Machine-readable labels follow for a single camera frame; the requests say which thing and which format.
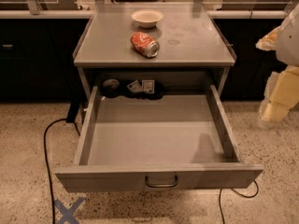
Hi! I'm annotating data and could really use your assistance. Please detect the grey metal cabinet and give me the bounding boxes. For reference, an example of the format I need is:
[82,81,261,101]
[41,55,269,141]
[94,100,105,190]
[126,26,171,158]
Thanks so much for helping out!
[74,3,235,97]

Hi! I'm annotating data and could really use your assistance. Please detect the white ceramic bowl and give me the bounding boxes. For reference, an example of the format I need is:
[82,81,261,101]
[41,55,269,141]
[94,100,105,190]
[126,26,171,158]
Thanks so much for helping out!
[131,9,164,28]

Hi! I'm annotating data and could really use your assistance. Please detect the black round device with labels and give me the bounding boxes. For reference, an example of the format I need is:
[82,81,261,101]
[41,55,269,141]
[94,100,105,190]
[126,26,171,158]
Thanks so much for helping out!
[101,78,164,100]

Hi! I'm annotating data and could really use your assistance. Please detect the black cable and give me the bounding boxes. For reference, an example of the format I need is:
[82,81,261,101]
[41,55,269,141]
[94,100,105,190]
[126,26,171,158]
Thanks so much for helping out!
[218,179,260,224]
[42,118,81,224]

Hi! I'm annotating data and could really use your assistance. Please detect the metal drawer handle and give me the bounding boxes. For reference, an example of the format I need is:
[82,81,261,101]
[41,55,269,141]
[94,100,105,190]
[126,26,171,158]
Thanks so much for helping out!
[145,175,178,189]

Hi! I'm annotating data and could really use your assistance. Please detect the black cable on left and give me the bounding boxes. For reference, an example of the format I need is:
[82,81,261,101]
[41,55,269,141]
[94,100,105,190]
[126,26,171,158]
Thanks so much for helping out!
[42,118,81,224]

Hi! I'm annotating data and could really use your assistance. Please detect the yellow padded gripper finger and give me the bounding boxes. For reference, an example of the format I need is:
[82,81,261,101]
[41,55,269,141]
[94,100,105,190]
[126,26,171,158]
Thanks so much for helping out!
[256,26,279,51]
[258,65,299,129]

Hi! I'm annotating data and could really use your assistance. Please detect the black cable on right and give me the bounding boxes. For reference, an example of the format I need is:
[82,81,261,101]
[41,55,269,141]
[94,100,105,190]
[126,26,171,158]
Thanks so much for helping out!
[218,179,260,224]

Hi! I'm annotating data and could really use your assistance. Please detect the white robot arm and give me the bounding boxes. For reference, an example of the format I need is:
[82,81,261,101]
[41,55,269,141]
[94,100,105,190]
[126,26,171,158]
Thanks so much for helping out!
[256,5,299,128]

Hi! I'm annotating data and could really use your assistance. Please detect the blue tape cross mark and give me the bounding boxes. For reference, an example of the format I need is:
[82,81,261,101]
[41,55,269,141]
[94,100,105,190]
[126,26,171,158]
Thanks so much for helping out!
[54,197,85,224]

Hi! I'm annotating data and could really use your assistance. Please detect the red coke can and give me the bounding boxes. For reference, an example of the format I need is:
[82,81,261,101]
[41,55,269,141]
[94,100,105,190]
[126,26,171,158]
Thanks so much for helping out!
[130,32,160,58]

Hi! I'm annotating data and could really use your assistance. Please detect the open grey top drawer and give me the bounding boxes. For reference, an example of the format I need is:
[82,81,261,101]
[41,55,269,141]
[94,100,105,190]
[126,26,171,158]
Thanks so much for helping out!
[55,87,263,192]

